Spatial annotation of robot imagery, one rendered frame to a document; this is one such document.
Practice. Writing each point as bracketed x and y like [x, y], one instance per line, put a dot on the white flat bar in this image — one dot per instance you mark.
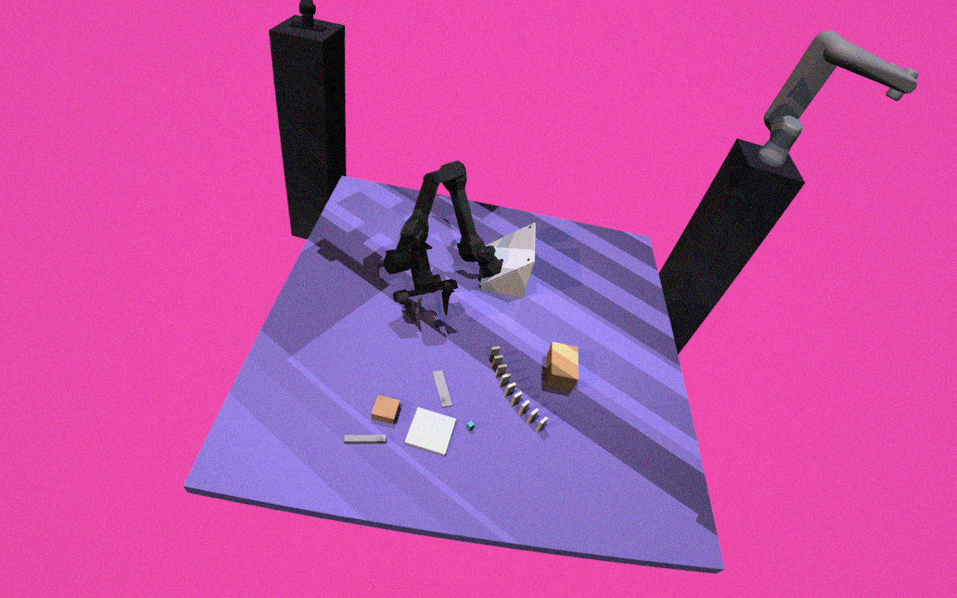
[365, 439]

